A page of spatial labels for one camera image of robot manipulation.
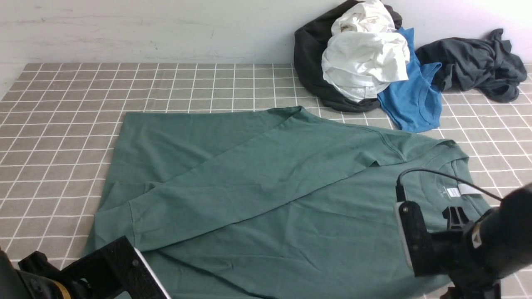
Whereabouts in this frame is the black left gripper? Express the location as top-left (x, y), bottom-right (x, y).
top-left (17, 251), bottom-right (125, 299)

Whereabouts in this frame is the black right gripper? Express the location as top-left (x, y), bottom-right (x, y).
top-left (432, 208), bottom-right (501, 299)

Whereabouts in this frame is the green long-sleeved shirt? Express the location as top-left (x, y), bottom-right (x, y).
top-left (86, 106), bottom-right (471, 299)

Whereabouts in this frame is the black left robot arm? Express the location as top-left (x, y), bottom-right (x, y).
top-left (0, 250), bottom-right (127, 299)

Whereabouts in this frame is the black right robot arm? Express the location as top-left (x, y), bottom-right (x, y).
top-left (431, 184), bottom-right (532, 299)

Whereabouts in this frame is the blue shirt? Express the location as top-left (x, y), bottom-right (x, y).
top-left (377, 28), bottom-right (442, 133)

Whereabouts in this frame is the white crumpled shirt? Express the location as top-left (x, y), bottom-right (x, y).
top-left (321, 0), bottom-right (410, 103)

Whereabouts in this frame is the grey grid-pattern tablecloth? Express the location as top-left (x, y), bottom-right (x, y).
top-left (0, 63), bottom-right (532, 272)

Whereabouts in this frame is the dark grey crumpled garment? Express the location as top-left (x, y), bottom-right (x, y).
top-left (415, 28), bottom-right (527, 103)

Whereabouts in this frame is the black garment under pile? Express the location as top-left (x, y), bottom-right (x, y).
top-left (294, 0), bottom-right (402, 113)

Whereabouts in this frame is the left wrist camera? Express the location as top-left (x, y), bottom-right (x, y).
top-left (81, 237), bottom-right (170, 299)

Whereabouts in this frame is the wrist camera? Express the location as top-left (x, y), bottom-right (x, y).
top-left (81, 237), bottom-right (170, 299)
top-left (394, 201), bottom-right (438, 277)

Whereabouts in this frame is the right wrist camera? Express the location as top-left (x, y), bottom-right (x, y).
top-left (394, 201), bottom-right (438, 277)

